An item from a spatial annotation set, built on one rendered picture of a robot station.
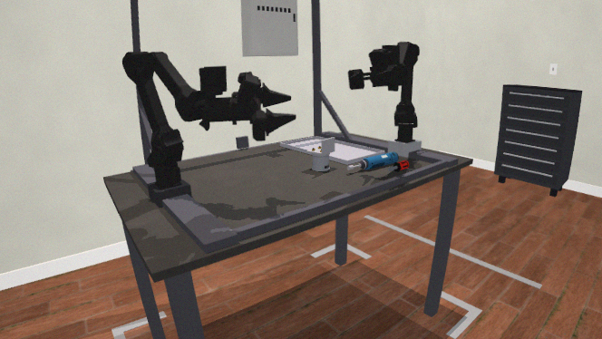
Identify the red hand nut driver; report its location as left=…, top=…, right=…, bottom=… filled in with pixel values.
left=388, top=160, right=409, bottom=172

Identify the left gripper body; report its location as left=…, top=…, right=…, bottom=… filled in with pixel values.
left=348, top=64, right=408, bottom=90

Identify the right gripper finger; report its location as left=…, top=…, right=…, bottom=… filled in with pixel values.
left=262, top=83, right=291, bottom=108
left=266, top=108, right=296, bottom=136

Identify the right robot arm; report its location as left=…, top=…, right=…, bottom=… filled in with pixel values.
left=122, top=52, right=258, bottom=189

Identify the white metal bracket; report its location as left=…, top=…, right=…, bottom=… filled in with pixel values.
left=306, top=137, right=335, bottom=155

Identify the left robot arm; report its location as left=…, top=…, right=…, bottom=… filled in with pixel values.
left=369, top=42, right=420, bottom=143

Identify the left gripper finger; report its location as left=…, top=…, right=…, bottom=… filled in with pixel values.
left=377, top=65, right=400, bottom=86
left=351, top=69, right=362, bottom=89

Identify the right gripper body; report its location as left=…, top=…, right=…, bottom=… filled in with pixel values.
left=228, top=79, right=267, bottom=141

